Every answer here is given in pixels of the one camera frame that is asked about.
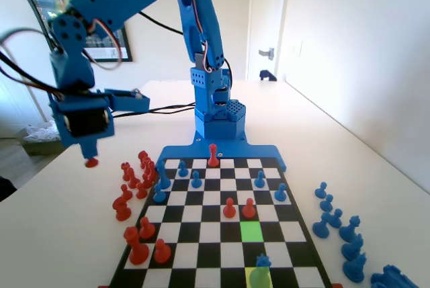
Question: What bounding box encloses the blue queen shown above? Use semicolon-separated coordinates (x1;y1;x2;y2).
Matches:
248;254;273;288

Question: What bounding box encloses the black and white chessboard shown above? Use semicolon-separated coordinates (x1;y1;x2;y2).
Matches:
107;156;333;288

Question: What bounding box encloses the white plastic bag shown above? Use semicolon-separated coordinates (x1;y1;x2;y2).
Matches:
23;120;63;143

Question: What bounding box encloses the cardboard box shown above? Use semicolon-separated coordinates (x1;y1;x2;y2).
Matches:
21;119;68;157

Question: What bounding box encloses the blue king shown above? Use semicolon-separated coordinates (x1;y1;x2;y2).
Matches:
155;160;172;191

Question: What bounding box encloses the dark object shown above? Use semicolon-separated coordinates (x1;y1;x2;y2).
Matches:
0;175;17;203

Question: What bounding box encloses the red king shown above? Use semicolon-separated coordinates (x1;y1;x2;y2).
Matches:
123;226;150;266

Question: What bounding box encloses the red queen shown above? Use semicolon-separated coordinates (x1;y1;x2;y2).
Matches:
207;143;218;167

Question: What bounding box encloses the small blue printed part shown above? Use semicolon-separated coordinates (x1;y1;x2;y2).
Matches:
259;69;277;83

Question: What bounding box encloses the white door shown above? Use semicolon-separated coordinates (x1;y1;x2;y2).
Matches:
247;0;290;83

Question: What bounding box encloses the blue knight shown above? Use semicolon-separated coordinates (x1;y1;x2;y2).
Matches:
341;234;365;262
343;253;368;284

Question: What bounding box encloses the blue rook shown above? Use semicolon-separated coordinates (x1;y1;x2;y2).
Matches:
371;264;421;288

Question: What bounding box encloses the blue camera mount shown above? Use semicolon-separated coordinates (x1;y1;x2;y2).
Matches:
104;87;151;114

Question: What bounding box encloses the thin black cable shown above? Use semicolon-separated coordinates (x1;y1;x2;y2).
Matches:
112;102;198;119
112;101;198;118

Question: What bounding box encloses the red white black servo wire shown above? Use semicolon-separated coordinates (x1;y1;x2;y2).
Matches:
82;0;209;71

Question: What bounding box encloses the blue base plate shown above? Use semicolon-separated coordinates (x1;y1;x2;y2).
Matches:
157;132;288;173

